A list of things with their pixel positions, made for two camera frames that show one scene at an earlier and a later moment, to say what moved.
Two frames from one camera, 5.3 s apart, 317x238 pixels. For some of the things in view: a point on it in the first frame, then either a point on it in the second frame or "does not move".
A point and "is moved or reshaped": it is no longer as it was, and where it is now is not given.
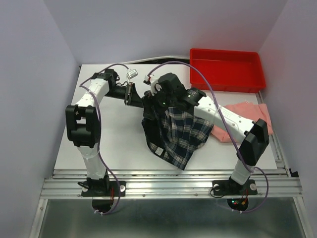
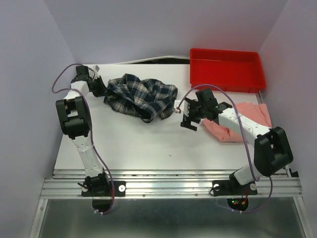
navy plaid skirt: (173, 134) is moved or reshaped
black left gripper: (133, 99) → (103, 89)
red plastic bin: (227, 71) does not move
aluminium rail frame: (272, 184) does not move
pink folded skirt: (252, 111) does not move
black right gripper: (148, 101) → (185, 122)
